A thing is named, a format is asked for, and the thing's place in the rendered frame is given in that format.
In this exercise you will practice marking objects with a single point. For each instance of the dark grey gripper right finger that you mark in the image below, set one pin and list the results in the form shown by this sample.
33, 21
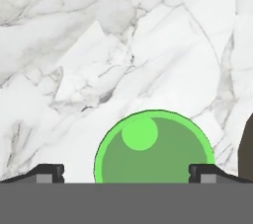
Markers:
206, 172

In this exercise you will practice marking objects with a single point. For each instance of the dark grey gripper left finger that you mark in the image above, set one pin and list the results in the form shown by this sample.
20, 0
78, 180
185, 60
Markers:
46, 172

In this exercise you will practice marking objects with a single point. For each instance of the dark brown object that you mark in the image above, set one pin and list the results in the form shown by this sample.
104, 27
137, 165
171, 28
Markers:
247, 149

